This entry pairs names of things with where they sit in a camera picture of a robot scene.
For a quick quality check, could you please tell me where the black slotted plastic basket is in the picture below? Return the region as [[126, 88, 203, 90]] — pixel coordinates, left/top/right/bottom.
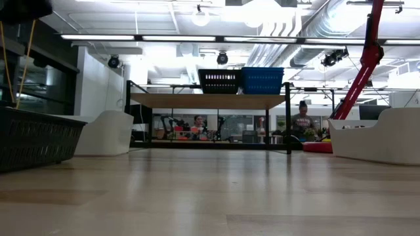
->
[[0, 106, 88, 174], [198, 68, 243, 96]]

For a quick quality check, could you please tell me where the white plastic bin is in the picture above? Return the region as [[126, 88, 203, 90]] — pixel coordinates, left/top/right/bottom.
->
[[58, 109, 135, 157], [327, 107, 420, 167]]

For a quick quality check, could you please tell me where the person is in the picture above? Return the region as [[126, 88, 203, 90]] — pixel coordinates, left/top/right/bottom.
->
[[291, 100, 317, 142], [191, 114, 206, 140]]

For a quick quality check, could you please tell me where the black track spotlight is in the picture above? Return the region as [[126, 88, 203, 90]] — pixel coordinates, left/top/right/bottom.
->
[[107, 54, 121, 69], [216, 50, 229, 66], [321, 48, 350, 68]]

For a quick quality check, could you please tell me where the black flat panel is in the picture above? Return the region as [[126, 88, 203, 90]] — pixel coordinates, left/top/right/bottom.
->
[[130, 104, 153, 142]]

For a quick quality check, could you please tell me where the small potted plant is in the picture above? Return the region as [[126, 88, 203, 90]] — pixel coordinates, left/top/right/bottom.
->
[[303, 127, 318, 142]]

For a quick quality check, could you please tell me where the white globe ceiling lamp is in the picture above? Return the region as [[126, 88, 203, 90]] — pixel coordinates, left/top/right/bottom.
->
[[192, 4, 211, 28]]

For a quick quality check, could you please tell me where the black computer monitor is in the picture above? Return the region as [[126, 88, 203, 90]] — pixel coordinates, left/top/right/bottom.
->
[[358, 104, 392, 121]]

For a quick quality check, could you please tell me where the red boom stand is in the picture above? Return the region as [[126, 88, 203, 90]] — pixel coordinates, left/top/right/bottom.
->
[[302, 0, 386, 154]]

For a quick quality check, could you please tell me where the white cabinet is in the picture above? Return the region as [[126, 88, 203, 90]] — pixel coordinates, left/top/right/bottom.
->
[[388, 90, 420, 109]]

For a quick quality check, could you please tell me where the wooden shelf with black frame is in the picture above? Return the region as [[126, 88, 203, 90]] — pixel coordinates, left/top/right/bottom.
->
[[123, 79, 292, 155]]

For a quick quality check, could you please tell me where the silver ventilation duct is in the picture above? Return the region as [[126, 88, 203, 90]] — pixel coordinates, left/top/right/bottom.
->
[[290, 0, 371, 68]]

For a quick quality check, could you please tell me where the yellow cable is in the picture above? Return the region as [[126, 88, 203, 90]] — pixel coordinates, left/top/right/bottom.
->
[[0, 18, 37, 110]]

